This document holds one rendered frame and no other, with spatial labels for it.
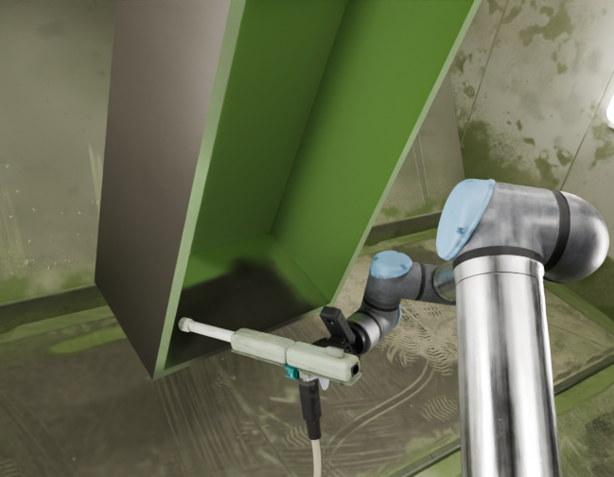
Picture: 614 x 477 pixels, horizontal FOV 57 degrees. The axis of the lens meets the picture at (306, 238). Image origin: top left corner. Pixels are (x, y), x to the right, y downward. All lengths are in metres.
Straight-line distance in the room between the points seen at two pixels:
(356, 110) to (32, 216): 1.23
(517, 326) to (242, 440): 1.29
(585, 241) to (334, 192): 0.92
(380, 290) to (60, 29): 1.56
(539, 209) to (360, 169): 0.80
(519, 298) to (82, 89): 1.88
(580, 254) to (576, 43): 2.21
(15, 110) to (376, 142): 1.31
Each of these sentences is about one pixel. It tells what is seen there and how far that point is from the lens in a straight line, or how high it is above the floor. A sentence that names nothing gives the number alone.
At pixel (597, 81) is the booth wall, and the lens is 2.94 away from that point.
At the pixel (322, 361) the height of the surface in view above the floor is 0.76.
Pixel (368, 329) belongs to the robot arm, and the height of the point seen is 0.70.
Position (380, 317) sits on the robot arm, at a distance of 1.37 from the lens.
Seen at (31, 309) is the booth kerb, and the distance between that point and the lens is 2.23.
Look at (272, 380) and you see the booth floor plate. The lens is 2.07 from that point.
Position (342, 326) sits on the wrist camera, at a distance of 1.25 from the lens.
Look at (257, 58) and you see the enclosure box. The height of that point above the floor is 1.16.
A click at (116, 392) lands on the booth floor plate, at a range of 2.01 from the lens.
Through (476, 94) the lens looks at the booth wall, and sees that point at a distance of 3.31.
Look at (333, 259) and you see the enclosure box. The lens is 1.69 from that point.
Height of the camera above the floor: 1.51
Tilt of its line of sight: 31 degrees down
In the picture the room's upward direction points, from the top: 11 degrees clockwise
